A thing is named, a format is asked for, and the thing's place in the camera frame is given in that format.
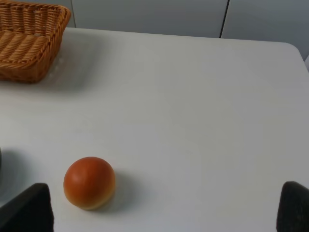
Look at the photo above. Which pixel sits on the orange wicker basket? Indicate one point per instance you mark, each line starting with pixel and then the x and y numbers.
pixel 30 39

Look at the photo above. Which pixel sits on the round orange-brown bread bun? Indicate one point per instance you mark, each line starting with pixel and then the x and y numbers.
pixel 89 183

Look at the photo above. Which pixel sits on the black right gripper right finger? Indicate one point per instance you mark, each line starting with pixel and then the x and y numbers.
pixel 293 211

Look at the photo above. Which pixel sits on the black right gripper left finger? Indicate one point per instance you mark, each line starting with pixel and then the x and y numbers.
pixel 30 211

